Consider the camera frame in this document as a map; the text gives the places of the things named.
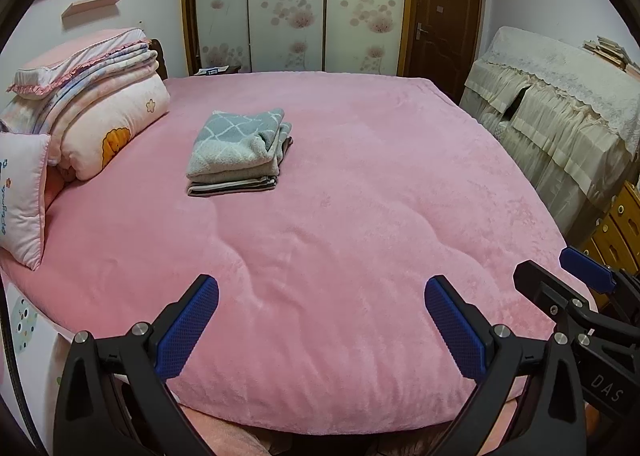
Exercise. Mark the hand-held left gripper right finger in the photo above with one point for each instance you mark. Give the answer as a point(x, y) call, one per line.
point(455, 326)

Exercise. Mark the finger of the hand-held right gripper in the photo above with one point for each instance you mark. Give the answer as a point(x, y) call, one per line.
point(585, 268)
point(545, 291)

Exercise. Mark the pink fleece blanket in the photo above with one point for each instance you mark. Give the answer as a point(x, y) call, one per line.
point(350, 236)

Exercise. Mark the wooden drawer chest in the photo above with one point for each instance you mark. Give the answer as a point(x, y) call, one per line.
point(620, 221)

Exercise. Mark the pink wall shelf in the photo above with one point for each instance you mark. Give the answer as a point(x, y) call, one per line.
point(95, 5)

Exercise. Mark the floral sliding door wardrobe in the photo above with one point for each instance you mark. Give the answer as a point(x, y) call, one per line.
point(290, 1)

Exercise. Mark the striped folded garment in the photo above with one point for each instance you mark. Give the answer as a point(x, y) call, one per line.
point(230, 187)

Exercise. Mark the cartoon print folded quilt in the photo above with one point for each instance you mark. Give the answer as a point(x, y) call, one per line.
point(120, 126)

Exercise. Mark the stack of folded quilts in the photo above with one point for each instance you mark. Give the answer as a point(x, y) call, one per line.
point(105, 81)

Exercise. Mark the white lace cloth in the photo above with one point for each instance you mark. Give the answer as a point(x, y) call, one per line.
point(560, 66)

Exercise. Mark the diamond pattern knit sweater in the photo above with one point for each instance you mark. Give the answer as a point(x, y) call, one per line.
point(235, 136)

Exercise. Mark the stack of books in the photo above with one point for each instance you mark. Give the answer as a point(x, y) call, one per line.
point(610, 53)

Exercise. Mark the white dotted mattress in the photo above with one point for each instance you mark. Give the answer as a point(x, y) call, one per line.
point(35, 336)

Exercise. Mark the folded pink quilt stack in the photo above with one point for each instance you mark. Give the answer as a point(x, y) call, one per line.
point(75, 61)

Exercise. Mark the pink bed base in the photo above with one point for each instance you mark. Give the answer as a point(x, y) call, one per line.
point(225, 438)

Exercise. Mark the cream ruffled furniture cover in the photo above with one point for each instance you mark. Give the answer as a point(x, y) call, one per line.
point(550, 146)

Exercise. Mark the dark wooden headboard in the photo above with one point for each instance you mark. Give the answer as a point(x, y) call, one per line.
point(159, 56)

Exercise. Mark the brown wooden door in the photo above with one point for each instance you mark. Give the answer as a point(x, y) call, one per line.
point(445, 11)

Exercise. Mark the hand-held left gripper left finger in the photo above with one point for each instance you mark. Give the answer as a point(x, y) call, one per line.
point(187, 326)

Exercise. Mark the embroidered white cushion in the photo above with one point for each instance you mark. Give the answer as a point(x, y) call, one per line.
point(20, 196)

